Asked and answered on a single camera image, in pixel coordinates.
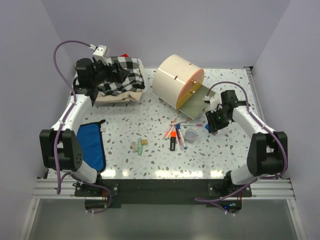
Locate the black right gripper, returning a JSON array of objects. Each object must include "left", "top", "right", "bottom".
[{"left": 205, "top": 107, "right": 231, "bottom": 133}]

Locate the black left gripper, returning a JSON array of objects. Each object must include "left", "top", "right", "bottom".
[{"left": 91, "top": 58, "right": 130, "bottom": 87}]

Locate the grey-green bottom drawer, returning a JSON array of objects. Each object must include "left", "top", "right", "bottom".
[{"left": 178, "top": 85, "right": 209, "bottom": 119}]

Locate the yellow drawer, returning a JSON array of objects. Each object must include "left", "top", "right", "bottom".
[{"left": 176, "top": 82, "right": 202, "bottom": 109}]

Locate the tan small eraser block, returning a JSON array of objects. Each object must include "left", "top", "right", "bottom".
[{"left": 140, "top": 139, "right": 148, "bottom": 145}]

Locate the beige small eraser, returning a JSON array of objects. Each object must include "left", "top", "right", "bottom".
[{"left": 131, "top": 141, "right": 138, "bottom": 153}]

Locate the green translucent eraser tube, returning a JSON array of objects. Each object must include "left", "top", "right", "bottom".
[{"left": 137, "top": 138, "right": 143, "bottom": 156}]

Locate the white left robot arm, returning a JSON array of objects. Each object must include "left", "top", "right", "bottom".
[{"left": 39, "top": 57, "right": 129, "bottom": 196}]

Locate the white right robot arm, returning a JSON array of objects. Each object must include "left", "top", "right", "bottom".
[{"left": 204, "top": 90, "right": 288, "bottom": 197}]

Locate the black white checkered cloth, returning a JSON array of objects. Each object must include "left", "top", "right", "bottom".
[{"left": 98, "top": 56, "right": 145, "bottom": 96}]

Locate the beige folded cloth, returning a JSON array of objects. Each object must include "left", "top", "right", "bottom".
[{"left": 95, "top": 60, "right": 145, "bottom": 105}]

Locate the white marker pink band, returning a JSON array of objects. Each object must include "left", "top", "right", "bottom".
[{"left": 170, "top": 118, "right": 192, "bottom": 126}]

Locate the clear round pin box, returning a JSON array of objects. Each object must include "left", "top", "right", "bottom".
[{"left": 184, "top": 129, "right": 197, "bottom": 144}]

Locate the blue capped white marker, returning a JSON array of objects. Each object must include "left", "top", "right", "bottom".
[{"left": 176, "top": 123, "right": 187, "bottom": 150}]

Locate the orange black highlighter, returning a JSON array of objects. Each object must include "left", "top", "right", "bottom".
[{"left": 170, "top": 131, "right": 177, "bottom": 152}]

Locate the orange capped marker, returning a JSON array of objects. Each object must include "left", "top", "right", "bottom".
[{"left": 163, "top": 124, "right": 174, "bottom": 140}]

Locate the round beige drawer organizer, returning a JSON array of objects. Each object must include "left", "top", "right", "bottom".
[{"left": 152, "top": 54, "right": 205, "bottom": 110}]

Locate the blue cloth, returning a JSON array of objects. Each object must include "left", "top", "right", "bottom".
[{"left": 76, "top": 119, "right": 106, "bottom": 173}]

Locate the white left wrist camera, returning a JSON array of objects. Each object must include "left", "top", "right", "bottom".
[{"left": 92, "top": 45, "right": 109, "bottom": 64}]

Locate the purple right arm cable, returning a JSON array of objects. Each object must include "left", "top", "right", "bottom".
[{"left": 194, "top": 81, "right": 287, "bottom": 215}]

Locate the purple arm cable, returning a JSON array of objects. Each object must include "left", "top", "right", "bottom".
[
  {"left": 194, "top": 81, "right": 287, "bottom": 215},
  {"left": 54, "top": 40, "right": 111, "bottom": 214}
]

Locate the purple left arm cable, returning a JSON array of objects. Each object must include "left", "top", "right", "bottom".
[{"left": 54, "top": 40, "right": 111, "bottom": 214}]

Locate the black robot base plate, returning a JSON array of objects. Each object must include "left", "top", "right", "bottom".
[{"left": 72, "top": 179, "right": 241, "bottom": 210}]

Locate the aluminium frame rail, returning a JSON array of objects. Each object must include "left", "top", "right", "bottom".
[{"left": 18, "top": 177, "right": 81, "bottom": 240}]

